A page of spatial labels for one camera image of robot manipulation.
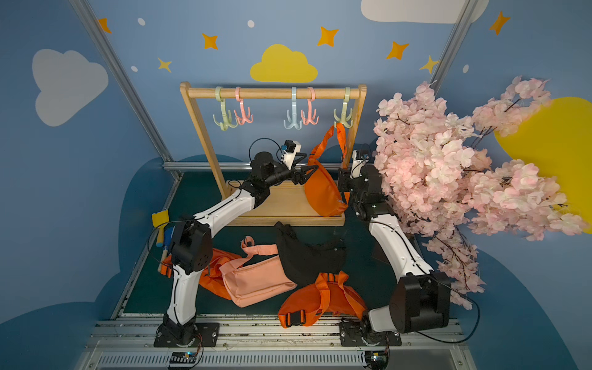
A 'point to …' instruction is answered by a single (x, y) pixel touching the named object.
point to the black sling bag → (304, 263)
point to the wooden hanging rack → (287, 205)
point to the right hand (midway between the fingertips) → (349, 167)
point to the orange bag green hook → (323, 193)
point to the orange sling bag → (212, 280)
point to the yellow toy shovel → (159, 220)
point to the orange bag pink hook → (328, 295)
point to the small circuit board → (183, 358)
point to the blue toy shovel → (167, 237)
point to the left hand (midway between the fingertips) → (312, 156)
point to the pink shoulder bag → (258, 282)
